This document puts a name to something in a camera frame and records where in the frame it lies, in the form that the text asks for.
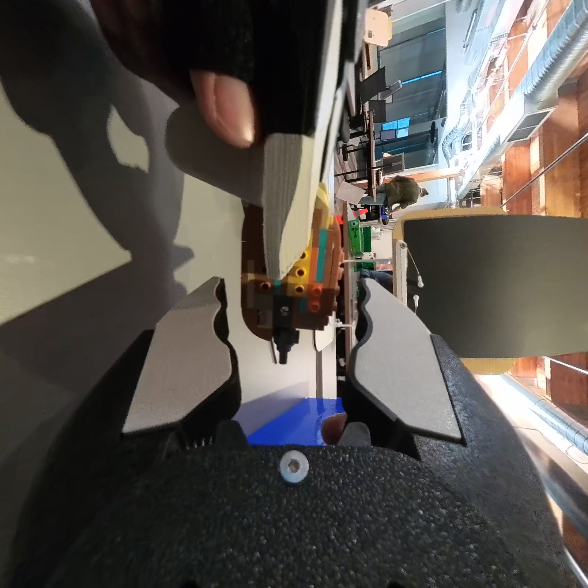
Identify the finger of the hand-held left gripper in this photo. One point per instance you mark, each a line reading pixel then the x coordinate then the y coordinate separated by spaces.
pixel 352 27
pixel 285 206

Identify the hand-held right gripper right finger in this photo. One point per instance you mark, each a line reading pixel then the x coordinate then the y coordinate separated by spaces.
pixel 404 367

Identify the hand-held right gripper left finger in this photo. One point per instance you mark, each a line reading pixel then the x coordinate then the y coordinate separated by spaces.
pixel 183 358

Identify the brown toy brick model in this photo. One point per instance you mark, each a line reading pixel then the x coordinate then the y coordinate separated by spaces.
pixel 317 285

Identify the blue plastic bin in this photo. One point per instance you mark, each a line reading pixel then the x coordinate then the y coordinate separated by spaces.
pixel 289 422

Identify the grey desk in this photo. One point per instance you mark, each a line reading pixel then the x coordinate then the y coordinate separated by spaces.
pixel 55 220

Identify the person's left hand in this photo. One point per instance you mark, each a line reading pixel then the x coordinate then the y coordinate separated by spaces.
pixel 225 110

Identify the person's right hand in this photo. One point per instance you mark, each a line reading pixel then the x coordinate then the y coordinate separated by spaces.
pixel 333 427

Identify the green crate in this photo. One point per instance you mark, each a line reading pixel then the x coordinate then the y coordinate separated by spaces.
pixel 358 239

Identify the wooden chair with black pad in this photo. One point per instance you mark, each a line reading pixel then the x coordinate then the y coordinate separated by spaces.
pixel 482 285

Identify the silver ventilation duct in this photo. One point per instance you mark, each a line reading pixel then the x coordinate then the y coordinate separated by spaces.
pixel 546 78

